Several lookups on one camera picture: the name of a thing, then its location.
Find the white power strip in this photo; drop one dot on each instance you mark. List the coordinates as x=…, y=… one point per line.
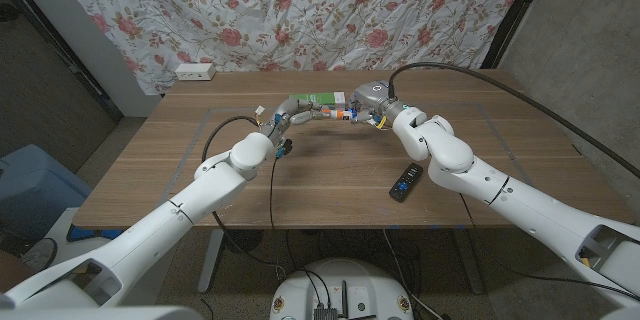
x=195, y=71

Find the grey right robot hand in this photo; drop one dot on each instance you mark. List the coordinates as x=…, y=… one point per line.
x=375, y=95

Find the black backdrop pole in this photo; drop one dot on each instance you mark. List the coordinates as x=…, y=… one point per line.
x=515, y=15

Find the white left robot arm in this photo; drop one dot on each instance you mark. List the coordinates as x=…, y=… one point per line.
x=150, y=230

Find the black floor fan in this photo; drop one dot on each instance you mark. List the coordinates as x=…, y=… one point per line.
x=243, y=241

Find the floral backdrop cloth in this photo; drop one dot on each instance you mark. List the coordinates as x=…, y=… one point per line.
x=300, y=15

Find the black TV remote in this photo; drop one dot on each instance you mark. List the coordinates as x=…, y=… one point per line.
x=406, y=182

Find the orange white glue stick body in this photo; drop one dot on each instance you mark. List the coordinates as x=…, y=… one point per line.
x=340, y=114

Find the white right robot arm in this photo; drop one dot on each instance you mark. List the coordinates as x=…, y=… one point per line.
x=525, y=205

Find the grey sneaker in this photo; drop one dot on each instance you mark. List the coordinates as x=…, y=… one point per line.
x=40, y=255

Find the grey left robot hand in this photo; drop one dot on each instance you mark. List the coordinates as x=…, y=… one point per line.
x=287, y=110

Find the blue-grey plastic bin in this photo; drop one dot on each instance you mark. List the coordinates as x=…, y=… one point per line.
x=35, y=185

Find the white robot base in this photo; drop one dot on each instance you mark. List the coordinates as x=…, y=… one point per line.
x=345, y=290

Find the white table leg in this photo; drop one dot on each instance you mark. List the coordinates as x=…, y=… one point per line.
x=210, y=260
x=470, y=260

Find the green cardboard package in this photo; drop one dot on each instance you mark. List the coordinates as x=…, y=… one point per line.
x=315, y=96

